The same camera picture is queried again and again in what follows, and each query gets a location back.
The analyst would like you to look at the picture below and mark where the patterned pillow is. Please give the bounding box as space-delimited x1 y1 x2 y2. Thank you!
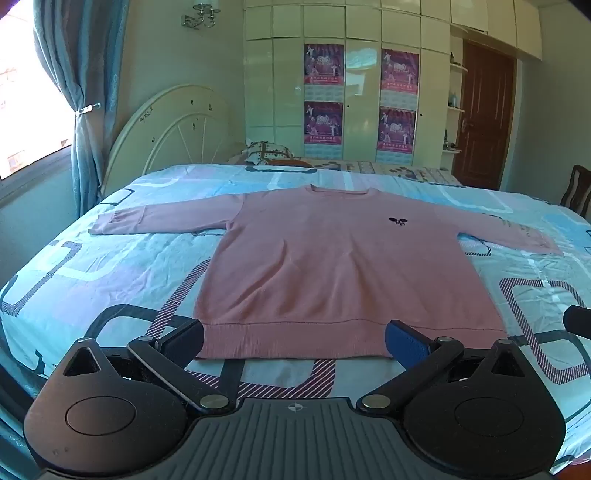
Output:
242 140 297 166

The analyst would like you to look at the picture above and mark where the dark wooden chair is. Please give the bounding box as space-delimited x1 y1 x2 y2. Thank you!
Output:
560 164 591 214

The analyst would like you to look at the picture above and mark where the cream round headboard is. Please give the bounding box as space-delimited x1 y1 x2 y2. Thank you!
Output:
100 84 245 197

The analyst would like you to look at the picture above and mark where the pink wall poster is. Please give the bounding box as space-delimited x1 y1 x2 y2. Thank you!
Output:
304 44 345 102
377 106 417 165
380 48 420 110
304 101 344 158

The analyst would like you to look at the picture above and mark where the patterned quilt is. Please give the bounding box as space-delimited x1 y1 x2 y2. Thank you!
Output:
300 159 463 187

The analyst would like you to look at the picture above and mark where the silver wall lamp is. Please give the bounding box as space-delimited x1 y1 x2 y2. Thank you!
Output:
181 2 222 29

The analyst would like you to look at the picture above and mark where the window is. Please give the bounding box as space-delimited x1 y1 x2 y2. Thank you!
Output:
0 0 75 182

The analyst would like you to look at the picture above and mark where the cream corner shelf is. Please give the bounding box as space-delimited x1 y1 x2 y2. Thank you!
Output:
442 34 470 158

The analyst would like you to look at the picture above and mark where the brown wooden door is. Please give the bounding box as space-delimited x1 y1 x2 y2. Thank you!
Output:
451 39 516 191

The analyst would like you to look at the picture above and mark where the pink sweater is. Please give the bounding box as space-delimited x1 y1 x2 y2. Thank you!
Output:
88 184 564 361

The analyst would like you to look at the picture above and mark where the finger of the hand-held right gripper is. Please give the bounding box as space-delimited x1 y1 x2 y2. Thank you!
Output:
563 305 591 334

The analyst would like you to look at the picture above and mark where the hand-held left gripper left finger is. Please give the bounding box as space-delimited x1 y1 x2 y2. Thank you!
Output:
61 319 237 415

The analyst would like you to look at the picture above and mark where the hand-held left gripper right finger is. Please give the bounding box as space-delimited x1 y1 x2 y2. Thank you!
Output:
356 319 532 412

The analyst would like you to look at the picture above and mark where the blue curtain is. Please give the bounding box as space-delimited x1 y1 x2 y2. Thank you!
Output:
32 0 131 217

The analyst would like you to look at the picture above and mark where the blue patterned bed sheet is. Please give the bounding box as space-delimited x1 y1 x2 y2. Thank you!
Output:
0 161 591 476

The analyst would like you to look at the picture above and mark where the cream wardrobe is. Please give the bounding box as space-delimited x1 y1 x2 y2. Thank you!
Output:
242 0 541 168

